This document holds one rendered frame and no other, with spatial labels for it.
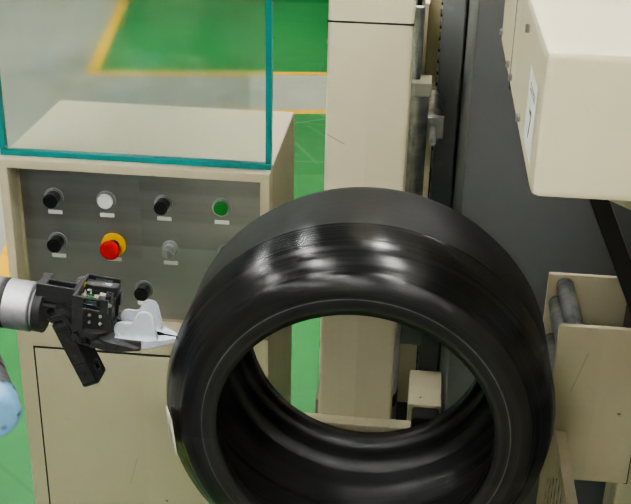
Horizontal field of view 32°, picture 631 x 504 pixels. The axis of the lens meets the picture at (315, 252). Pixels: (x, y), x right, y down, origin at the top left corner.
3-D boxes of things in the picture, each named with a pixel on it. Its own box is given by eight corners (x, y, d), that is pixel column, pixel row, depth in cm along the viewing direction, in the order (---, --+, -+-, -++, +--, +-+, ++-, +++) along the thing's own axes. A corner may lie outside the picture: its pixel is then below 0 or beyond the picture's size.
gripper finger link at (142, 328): (175, 321, 156) (112, 311, 157) (173, 356, 159) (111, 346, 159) (180, 310, 159) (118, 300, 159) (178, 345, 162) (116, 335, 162)
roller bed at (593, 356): (531, 413, 206) (548, 271, 193) (611, 419, 204) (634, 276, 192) (539, 477, 188) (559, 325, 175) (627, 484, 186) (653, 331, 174)
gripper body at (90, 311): (112, 303, 155) (29, 289, 156) (109, 354, 159) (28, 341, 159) (126, 278, 162) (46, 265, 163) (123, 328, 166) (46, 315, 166)
